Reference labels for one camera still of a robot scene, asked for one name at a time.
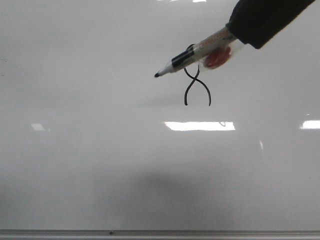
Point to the grey aluminium whiteboard frame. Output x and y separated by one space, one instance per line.
36 234

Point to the black dry-erase marker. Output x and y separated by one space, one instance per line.
210 53

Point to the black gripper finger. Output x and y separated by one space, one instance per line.
255 22

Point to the white glossy whiteboard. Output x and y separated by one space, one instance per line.
89 139

